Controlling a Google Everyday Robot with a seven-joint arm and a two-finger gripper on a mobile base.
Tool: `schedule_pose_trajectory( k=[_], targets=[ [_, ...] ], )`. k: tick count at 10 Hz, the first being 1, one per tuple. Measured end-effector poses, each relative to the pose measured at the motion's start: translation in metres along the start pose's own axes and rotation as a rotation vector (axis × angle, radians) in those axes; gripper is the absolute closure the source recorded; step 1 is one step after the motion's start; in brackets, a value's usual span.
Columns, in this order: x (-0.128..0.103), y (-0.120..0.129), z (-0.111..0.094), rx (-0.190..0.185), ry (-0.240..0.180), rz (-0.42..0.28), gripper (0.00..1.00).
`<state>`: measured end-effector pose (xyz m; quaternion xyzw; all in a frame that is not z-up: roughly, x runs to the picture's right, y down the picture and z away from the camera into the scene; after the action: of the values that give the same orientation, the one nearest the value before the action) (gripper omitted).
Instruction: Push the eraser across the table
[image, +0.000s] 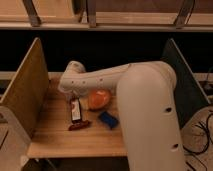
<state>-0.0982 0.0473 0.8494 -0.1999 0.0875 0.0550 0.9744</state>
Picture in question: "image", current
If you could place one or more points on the orange round object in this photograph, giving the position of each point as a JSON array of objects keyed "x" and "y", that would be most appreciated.
[{"x": 98, "y": 99}]

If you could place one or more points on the left wooden side panel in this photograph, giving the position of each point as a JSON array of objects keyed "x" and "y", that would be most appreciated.
[{"x": 23, "y": 98}]

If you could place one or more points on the blue eraser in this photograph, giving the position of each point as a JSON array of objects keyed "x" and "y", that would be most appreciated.
[{"x": 108, "y": 119}]

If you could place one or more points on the wooden shelf rail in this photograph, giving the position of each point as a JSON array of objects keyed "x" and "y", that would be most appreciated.
[{"x": 108, "y": 15}]

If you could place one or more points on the right dark side panel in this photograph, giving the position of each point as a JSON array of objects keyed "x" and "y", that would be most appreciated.
[{"x": 189, "y": 95}]

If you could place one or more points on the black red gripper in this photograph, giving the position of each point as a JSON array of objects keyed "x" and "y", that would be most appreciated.
[{"x": 75, "y": 111}]

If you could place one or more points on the dark red marker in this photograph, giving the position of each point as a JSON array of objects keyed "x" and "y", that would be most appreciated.
[{"x": 79, "y": 125}]

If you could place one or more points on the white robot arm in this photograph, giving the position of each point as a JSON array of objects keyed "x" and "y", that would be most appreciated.
[{"x": 146, "y": 108}]

